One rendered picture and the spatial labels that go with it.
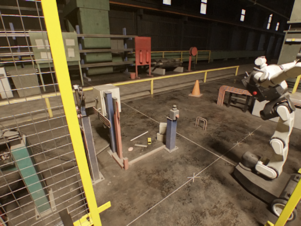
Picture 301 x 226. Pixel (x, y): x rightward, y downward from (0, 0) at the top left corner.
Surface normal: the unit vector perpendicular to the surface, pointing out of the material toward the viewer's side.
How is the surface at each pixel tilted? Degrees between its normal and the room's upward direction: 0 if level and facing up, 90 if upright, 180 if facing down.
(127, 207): 0
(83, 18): 90
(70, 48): 90
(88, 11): 90
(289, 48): 90
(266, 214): 0
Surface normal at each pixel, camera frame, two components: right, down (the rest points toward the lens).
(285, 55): -0.79, 0.24
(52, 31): 0.61, 0.32
